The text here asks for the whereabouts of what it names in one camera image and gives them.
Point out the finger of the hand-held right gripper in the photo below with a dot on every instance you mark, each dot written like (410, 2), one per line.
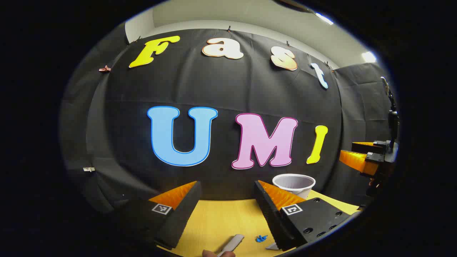
(358, 161)
(367, 147)

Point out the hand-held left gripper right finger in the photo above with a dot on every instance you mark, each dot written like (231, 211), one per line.
(273, 217)

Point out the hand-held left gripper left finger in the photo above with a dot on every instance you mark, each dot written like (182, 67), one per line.
(182, 217)

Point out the dark blue paper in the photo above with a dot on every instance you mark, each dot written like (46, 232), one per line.
(261, 238)

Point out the grey plastic dustpan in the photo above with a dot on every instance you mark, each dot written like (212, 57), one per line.
(273, 246)

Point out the white ribbed garbage bin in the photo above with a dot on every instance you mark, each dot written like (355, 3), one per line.
(294, 184)

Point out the small grey broom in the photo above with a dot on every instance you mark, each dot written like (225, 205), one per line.
(232, 243)

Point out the yellow wooden desktop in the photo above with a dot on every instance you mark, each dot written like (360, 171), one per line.
(221, 221)

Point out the ceiling light panel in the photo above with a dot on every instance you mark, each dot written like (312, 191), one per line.
(324, 18)
(368, 56)

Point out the white cloth clip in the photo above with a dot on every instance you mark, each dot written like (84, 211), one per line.
(89, 169)

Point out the red cloth clip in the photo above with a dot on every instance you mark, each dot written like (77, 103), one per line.
(105, 69)

